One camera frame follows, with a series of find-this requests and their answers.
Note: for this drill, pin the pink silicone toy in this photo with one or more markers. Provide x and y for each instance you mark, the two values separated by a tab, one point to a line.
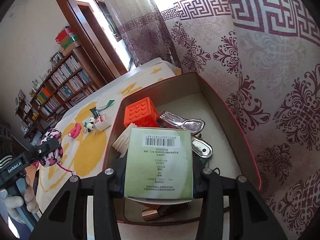
75	131

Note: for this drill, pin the red-orange studded soft cube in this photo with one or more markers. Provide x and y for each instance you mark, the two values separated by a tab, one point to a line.
142	113

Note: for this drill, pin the stacked coloured boxes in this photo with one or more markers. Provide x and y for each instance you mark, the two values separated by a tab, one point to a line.
68	40

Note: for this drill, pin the left gloved hand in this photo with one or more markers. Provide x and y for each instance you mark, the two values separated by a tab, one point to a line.
9	203

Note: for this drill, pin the panda figurine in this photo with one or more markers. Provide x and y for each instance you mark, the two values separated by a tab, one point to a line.
89	125

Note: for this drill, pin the wooden bookshelf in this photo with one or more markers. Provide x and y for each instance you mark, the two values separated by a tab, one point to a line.
73	78

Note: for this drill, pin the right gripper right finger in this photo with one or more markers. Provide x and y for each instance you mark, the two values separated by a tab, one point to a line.
249	215

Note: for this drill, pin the metal eyelash curler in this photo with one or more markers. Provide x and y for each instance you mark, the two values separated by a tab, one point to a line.
193	129

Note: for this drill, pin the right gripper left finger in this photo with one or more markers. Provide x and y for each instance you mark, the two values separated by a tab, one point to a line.
66	215

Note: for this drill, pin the purple patterned curtain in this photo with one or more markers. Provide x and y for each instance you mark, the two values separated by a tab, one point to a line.
262	58

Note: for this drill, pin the brown gold perfume bottle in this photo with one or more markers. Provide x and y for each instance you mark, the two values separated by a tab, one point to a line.
163	211

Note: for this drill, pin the white plastic lid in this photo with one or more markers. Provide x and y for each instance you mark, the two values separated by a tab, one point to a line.
121	144

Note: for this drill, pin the green white carton box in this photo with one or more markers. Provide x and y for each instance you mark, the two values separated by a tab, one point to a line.
159	165

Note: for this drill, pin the white yellow cartoon towel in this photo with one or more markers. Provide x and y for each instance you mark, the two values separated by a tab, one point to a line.
85	154

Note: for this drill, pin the small green white tube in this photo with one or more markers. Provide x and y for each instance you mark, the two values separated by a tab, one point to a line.
100	108

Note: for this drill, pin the wooden door frame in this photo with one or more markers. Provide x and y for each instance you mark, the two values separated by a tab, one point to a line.
105	65

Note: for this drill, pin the dark green cosmetic tube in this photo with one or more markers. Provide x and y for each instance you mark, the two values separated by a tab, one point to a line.
95	112

